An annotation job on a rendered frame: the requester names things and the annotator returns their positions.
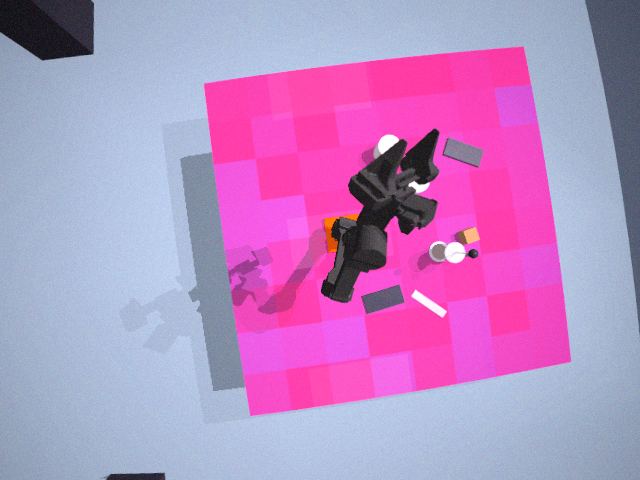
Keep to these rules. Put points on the french press coffee maker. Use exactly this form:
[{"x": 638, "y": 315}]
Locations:
[{"x": 450, "y": 252}]

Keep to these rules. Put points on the white flat bar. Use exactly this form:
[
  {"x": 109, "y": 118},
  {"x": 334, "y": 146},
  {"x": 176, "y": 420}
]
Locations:
[{"x": 429, "y": 303}]

